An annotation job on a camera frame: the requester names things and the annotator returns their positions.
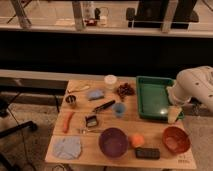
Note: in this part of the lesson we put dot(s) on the blue sponge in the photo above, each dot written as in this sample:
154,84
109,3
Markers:
95,95

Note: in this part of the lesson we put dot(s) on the small metal cup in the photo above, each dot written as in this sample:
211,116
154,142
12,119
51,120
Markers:
71,100

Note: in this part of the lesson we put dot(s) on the orange carrot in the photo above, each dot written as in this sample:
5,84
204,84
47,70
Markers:
67,121

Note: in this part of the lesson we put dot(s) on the small blue cup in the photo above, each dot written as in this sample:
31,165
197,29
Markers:
119,109

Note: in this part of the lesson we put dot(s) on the purple bowl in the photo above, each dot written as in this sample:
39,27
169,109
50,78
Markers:
113,142

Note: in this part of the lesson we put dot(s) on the green plastic tray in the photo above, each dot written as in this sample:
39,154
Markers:
152,97

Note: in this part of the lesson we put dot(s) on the orange ball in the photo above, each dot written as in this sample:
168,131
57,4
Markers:
137,140

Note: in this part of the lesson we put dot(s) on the orange-red bowl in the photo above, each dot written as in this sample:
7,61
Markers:
176,140

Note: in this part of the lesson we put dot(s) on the light blue towel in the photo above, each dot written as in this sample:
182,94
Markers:
67,148

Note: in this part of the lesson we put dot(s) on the bunch of dark grapes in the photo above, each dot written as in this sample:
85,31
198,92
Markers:
125,90

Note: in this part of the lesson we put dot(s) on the banana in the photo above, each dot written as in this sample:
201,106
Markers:
79,89

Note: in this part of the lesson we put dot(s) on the black rectangular remote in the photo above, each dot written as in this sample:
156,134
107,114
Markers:
147,153

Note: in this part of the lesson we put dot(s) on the white round container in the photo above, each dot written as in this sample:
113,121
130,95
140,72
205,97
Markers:
110,81

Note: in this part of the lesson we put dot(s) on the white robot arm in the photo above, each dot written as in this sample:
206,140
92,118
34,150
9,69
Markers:
193,83

